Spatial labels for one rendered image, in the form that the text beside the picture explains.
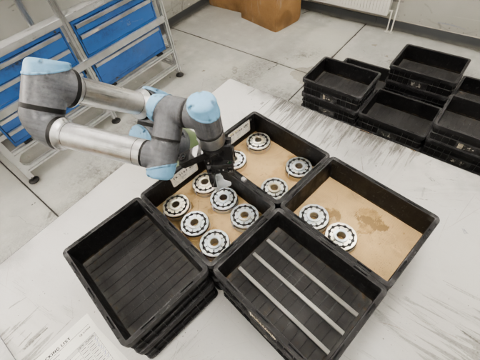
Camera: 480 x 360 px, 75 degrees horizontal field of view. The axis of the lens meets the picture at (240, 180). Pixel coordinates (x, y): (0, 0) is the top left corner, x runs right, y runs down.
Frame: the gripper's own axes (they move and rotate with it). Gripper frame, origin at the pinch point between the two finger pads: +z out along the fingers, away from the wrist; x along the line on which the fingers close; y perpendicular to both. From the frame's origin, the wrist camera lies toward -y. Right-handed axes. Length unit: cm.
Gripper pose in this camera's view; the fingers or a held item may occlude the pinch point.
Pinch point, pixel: (216, 181)
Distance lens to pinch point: 103.6
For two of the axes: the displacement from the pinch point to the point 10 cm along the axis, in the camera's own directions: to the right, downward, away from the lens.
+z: 1.0, 5.5, 8.3
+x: 0.1, -8.3, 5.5
